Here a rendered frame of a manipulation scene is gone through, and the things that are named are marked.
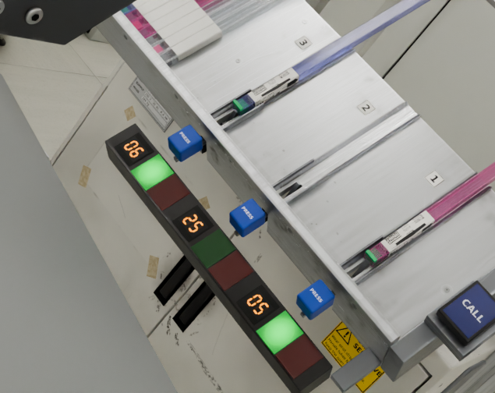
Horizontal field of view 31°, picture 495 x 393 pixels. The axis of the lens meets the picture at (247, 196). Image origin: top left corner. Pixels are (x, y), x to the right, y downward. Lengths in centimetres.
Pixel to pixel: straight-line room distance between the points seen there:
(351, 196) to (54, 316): 33
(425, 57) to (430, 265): 210
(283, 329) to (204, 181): 51
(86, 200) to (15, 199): 62
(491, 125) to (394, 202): 196
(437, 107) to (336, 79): 195
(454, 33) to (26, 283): 230
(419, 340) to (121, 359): 28
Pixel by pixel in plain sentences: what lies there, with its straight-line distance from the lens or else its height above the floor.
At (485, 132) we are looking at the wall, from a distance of 288.
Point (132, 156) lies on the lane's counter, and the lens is 95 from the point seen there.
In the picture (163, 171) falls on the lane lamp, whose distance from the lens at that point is 94.
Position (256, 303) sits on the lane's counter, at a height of 66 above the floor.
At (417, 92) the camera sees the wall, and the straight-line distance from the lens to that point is 296.
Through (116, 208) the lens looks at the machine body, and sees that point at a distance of 144.
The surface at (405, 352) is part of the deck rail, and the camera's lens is 85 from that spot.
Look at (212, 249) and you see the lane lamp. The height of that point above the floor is 66.
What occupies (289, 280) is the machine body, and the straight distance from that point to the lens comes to 126.
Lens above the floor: 107
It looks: 23 degrees down
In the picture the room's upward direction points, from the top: 40 degrees clockwise
